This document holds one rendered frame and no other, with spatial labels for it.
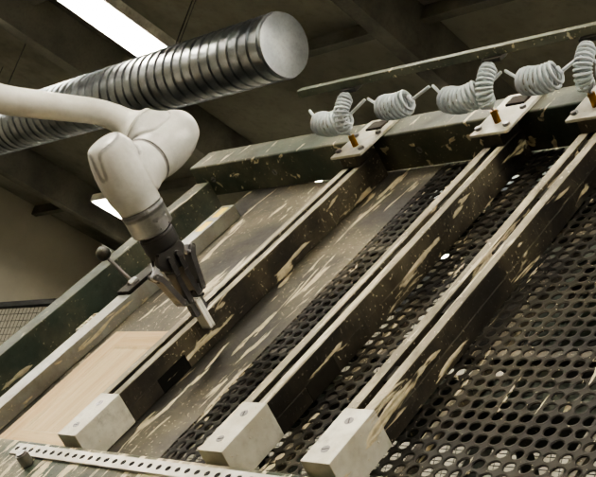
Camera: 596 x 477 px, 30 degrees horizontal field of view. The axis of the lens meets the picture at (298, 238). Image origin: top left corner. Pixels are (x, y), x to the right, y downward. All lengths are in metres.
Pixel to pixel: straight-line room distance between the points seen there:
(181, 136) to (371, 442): 0.85
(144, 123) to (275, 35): 3.20
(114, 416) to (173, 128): 0.59
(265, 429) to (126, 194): 0.57
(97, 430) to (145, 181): 0.49
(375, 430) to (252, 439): 0.25
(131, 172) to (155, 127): 0.15
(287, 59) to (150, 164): 3.31
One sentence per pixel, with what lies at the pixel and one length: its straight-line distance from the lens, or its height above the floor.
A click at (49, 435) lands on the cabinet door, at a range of 2.38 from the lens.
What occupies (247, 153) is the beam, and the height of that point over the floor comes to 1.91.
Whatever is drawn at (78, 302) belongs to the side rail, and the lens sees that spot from 2.98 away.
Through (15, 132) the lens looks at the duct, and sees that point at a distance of 7.29.
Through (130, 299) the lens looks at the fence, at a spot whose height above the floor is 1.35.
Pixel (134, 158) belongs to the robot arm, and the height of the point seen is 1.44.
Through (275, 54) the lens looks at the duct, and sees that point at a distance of 5.44.
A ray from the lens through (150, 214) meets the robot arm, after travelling 2.21.
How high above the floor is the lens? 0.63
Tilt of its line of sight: 21 degrees up
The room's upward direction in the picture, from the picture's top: 17 degrees clockwise
